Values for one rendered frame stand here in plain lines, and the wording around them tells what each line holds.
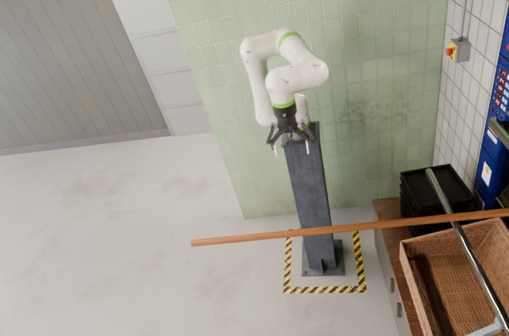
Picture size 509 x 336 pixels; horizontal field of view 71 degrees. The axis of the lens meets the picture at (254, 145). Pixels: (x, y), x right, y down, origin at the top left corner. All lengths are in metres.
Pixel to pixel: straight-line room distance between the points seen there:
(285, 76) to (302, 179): 1.02
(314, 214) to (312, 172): 0.37
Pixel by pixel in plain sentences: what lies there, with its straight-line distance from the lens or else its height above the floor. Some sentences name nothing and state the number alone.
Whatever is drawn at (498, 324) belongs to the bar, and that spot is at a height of 1.16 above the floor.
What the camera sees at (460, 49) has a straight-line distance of 2.22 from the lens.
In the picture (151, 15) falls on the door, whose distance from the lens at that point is 4.12.
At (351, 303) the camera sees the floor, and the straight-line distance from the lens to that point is 2.76.
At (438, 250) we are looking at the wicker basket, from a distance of 2.25.
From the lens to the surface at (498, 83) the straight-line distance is 1.94.
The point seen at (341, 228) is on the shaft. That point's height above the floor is 1.20.
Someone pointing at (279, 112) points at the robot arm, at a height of 1.70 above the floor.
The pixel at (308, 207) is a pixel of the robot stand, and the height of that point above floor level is 0.68.
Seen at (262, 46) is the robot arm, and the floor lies 1.81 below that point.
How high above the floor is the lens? 2.42
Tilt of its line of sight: 35 degrees down
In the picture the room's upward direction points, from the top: 15 degrees counter-clockwise
